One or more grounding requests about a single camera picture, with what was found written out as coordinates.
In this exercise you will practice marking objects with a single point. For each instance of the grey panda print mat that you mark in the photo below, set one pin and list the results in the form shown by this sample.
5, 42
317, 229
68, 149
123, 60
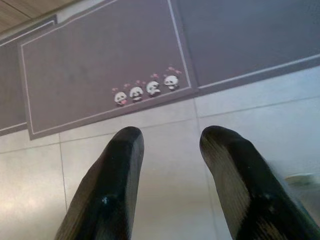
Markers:
87, 62

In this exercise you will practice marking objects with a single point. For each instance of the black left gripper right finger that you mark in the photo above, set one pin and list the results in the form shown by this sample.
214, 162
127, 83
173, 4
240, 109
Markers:
245, 190

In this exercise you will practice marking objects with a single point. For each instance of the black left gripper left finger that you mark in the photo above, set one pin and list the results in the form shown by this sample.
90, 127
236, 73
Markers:
110, 190

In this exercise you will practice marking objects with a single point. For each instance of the plain grey floor mat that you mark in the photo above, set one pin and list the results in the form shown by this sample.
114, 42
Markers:
250, 37
10, 87

